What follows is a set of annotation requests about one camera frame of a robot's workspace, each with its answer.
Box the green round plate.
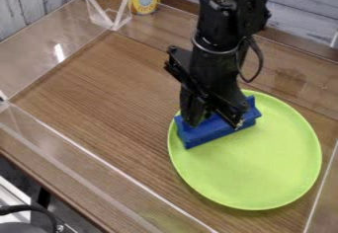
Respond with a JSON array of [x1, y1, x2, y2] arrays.
[[168, 90, 321, 210]]

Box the blue T-shaped block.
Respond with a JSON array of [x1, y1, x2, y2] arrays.
[[173, 95, 261, 149]]

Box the clear acrylic enclosure wall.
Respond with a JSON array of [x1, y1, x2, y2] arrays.
[[0, 0, 338, 233]]

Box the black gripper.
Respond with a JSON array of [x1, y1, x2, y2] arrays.
[[165, 45, 249, 129]]

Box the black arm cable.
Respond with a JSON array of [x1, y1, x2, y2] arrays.
[[236, 36, 265, 84]]

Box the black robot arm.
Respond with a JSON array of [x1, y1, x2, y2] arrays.
[[165, 0, 271, 128]]

